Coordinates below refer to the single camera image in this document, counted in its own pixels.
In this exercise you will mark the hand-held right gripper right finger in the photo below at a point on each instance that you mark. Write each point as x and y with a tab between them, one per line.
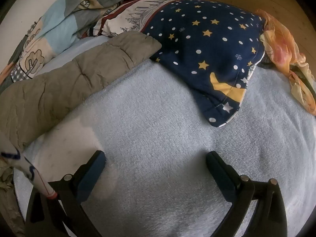
219	174

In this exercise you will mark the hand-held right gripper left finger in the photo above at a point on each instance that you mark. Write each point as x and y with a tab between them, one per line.
93	169

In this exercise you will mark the olive quilted comforter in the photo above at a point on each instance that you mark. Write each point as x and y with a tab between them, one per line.
61	86

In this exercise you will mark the white cloth with red cuff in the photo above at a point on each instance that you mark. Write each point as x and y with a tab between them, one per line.
27	170

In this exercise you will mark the light blue fleece blanket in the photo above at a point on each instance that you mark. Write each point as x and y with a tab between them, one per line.
160	128

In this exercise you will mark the navy star-patterned pillow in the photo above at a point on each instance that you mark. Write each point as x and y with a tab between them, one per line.
209	42

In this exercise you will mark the orange floral cloth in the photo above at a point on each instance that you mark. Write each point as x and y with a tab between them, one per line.
281	44

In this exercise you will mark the patchwork cartoon print blanket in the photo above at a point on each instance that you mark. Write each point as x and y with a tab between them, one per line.
59	27

